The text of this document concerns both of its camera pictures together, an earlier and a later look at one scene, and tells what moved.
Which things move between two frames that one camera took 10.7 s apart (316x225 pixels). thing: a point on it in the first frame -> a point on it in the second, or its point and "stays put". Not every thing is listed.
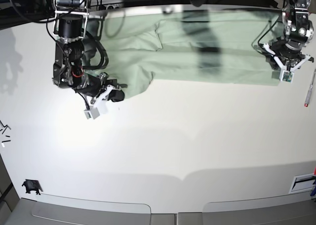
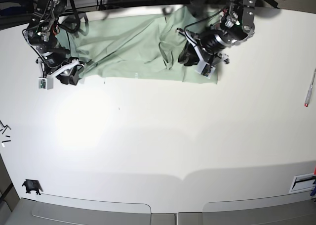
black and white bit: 2,144 stays put
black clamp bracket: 32,185 stays put
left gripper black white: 99,87 -> 56,61
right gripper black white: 288,59 -> 209,44
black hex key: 6,125 stays put
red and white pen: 309,91 stays put
